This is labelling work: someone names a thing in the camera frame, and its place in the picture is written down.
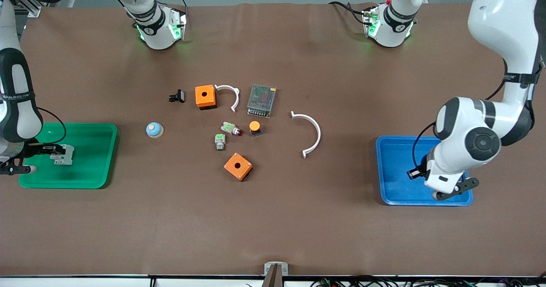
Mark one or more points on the blue dome button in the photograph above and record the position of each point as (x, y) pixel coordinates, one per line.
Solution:
(154, 130)

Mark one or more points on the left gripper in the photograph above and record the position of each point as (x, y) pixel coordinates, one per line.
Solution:
(422, 169)

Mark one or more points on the small white curved clip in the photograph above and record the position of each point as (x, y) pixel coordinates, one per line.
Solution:
(235, 94)

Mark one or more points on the green white pushbutton switch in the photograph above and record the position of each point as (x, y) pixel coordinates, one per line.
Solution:
(220, 141)

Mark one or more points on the orange button enclosure box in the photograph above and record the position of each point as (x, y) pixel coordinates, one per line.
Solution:
(238, 166)
(205, 97)

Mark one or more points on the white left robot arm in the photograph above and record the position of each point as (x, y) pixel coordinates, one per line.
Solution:
(503, 22)

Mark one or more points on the brown table cover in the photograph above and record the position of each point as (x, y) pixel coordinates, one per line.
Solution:
(273, 218)

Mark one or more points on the blue plastic tray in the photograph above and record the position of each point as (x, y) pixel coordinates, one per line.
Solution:
(396, 180)

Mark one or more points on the red tipped green pushbutton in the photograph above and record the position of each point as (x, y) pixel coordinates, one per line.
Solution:
(229, 128)

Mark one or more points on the large white curved clip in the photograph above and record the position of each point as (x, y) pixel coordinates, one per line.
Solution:
(318, 133)

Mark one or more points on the metal mesh power supply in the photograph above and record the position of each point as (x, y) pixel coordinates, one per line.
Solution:
(261, 100)

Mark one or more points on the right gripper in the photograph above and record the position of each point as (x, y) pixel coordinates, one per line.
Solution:
(33, 150)

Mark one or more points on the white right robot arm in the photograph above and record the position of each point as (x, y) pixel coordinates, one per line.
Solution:
(19, 108)

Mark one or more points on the small black switch part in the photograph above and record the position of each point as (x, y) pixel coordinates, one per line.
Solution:
(178, 96)

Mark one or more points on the orange mushroom button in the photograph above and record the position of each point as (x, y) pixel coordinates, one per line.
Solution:
(255, 127)

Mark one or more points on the green plastic tray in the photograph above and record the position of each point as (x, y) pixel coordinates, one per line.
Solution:
(89, 163)

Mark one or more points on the white red circuit breaker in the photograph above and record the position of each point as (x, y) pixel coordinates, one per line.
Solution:
(65, 155)

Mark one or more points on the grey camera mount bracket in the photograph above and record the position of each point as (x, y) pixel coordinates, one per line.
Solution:
(276, 272)

